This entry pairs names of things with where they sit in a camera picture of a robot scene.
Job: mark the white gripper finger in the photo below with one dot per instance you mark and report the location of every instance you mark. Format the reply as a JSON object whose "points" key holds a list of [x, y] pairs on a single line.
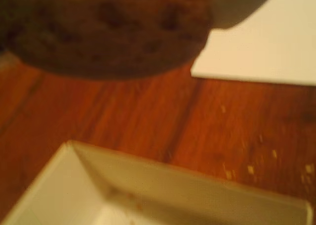
{"points": [[229, 12]]}

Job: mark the round chocolate chip mini cookie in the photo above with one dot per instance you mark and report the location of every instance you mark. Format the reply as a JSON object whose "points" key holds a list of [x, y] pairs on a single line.
{"points": [[103, 29]]}

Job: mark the white cardboard box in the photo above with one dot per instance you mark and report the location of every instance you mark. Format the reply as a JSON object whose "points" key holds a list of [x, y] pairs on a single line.
{"points": [[172, 193]]}

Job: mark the white paper sheet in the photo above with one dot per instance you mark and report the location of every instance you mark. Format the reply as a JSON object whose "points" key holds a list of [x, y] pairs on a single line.
{"points": [[266, 49]]}

